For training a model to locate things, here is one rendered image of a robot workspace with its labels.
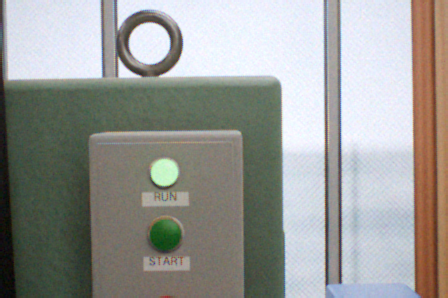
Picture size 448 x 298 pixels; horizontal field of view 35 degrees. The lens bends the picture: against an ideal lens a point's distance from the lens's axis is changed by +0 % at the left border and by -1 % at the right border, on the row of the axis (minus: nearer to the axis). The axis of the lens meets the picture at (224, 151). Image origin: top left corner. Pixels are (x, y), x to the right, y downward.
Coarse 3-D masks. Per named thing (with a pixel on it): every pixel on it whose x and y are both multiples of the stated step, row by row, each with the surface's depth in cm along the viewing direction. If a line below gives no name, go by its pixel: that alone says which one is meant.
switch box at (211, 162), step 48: (96, 144) 45; (144, 144) 45; (192, 144) 45; (240, 144) 45; (96, 192) 46; (144, 192) 45; (192, 192) 45; (240, 192) 46; (96, 240) 46; (144, 240) 46; (192, 240) 46; (240, 240) 46; (96, 288) 46; (144, 288) 46; (192, 288) 46; (240, 288) 46
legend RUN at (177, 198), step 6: (174, 192) 45; (180, 192) 45; (186, 192) 45; (144, 198) 45; (150, 198) 45; (156, 198) 45; (162, 198) 45; (168, 198) 45; (174, 198) 45; (180, 198) 45; (186, 198) 45; (144, 204) 46; (150, 204) 45; (156, 204) 46; (162, 204) 45; (168, 204) 45; (174, 204) 45; (180, 204) 45; (186, 204) 45
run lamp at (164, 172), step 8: (160, 160) 45; (168, 160) 45; (152, 168) 45; (160, 168) 45; (168, 168) 45; (176, 168) 45; (152, 176) 45; (160, 176) 45; (168, 176) 45; (176, 176) 45; (160, 184) 45; (168, 184) 45
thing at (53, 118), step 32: (32, 96) 51; (64, 96) 51; (96, 96) 51; (128, 96) 51; (160, 96) 51; (192, 96) 51; (224, 96) 51; (256, 96) 51; (32, 128) 52; (64, 128) 52; (96, 128) 52; (128, 128) 51; (160, 128) 51; (192, 128) 51; (224, 128) 51; (256, 128) 51; (32, 160) 52; (64, 160) 52; (256, 160) 51; (32, 192) 52; (64, 192) 52; (256, 192) 52; (32, 224) 52; (64, 224) 52; (256, 224) 52; (32, 256) 52; (64, 256) 52; (256, 256) 52; (32, 288) 52; (64, 288) 52; (256, 288) 52
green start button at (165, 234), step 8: (168, 216) 45; (152, 224) 45; (160, 224) 45; (168, 224) 45; (176, 224) 45; (152, 232) 45; (160, 232) 45; (168, 232) 45; (176, 232) 45; (152, 240) 45; (160, 240) 45; (168, 240) 45; (176, 240) 45; (160, 248) 45; (168, 248) 45; (176, 248) 45
